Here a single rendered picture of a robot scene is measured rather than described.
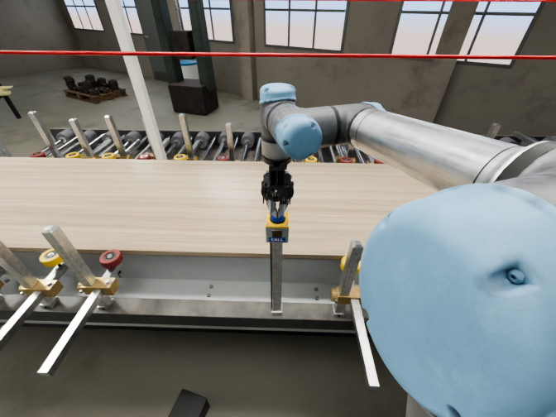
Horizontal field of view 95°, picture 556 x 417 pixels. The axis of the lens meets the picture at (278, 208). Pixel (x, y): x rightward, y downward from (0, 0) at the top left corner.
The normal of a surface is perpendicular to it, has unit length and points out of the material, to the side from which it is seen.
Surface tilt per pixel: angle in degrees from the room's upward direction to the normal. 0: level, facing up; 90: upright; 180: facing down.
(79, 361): 0
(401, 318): 83
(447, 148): 51
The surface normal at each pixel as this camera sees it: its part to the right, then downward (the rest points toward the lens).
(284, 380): 0.00, -0.78
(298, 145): 0.29, 0.60
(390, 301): -0.96, 0.05
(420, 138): -0.71, -0.47
